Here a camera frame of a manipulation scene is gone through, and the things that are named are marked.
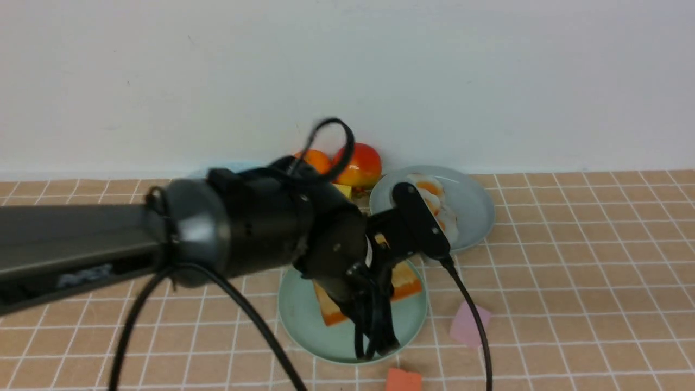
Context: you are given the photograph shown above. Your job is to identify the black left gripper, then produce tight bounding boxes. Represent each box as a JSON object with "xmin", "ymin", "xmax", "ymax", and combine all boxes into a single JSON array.
[{"xmin": 293, "ymin": 207, "xmax": 405, "ymax": 361}]

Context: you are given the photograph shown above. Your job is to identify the toast slice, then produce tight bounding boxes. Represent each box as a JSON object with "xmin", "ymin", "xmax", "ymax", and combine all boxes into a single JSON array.
[{"xmin": 312, "ymin": 262, "xmax": 424, "ymax": 326}]

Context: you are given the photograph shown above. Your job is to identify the fried egg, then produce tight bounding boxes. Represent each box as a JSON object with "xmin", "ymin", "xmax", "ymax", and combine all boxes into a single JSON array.
[
  {"xmin": 435, "ymin": 205, "xmax": 459, "ymax": 247},
  {"xmin": 418, "ymin": 188, "xmax": 441, "ymax": 216},
  {"xmin": 406, "ymin": 173, "xmax": 445, "ymax": 202}
]

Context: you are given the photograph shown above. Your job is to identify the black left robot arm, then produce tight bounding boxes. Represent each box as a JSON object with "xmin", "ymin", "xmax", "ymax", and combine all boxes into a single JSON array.
[{"xmin": 2, "ymin": 156, "xmax": 402, "ymax": 359}]

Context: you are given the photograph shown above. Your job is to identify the red-orange foam cube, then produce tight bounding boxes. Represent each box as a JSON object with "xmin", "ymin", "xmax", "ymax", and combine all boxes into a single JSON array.
[{"xmin": 385, "ymin": 367, "xmax": 422, "ymax": 391}]

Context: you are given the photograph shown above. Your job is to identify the teal centre plate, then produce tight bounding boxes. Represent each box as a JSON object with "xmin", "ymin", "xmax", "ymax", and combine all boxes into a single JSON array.
[{"xmin": 278, "ymin": 261, "xmax": 428, "ymax": 366}]

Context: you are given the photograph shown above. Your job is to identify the pink foam cube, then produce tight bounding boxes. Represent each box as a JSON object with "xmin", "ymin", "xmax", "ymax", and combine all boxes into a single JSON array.
[{"xmin": 449, "ymin": 302, "xmax": 482, "ymax": 348}]

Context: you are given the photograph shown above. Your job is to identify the yellow foam cube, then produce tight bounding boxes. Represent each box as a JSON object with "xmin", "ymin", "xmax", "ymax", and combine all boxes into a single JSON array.
[{"xmin": 333, "ymin": 184, "xmax": 353, "ymax": 200}]

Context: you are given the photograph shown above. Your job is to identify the grey-blue right plate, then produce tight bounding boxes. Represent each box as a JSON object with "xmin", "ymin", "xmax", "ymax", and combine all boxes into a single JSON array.
[{"xmin": 369, "ymin": 165, "xmax": 496, "ymax": 253}]

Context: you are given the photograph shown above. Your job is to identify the red yellow apple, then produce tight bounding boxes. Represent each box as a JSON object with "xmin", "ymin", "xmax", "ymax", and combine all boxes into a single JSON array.
[{"xmin": 333, "ymin": 143, "xmax": 382, "ymax": 189}]

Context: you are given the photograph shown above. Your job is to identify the orange fruit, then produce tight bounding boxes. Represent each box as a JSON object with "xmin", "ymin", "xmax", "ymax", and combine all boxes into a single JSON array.
[{"xmin": 290, "ymin": 149, "xmax": 332, "ymax": 175}]

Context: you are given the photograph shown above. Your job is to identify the light blue left plate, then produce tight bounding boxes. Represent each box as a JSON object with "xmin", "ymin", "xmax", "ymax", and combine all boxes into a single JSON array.
[{"xmin": 187, "ymin": 160, "xmax": 269, "ymax": 180}]

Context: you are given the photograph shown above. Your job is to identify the peach checked tablecloth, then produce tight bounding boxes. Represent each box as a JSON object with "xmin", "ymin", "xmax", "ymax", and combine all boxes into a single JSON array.
[{"xmin": 1, "ymin": 170, "xmax": 694, "ymax": 390}]

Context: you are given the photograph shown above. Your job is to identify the black camera cable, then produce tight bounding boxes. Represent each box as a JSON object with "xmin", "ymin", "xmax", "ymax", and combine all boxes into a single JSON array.
[{"xmin": 440, "ymin": 255, "xmax": 494, "ymax": 391}]

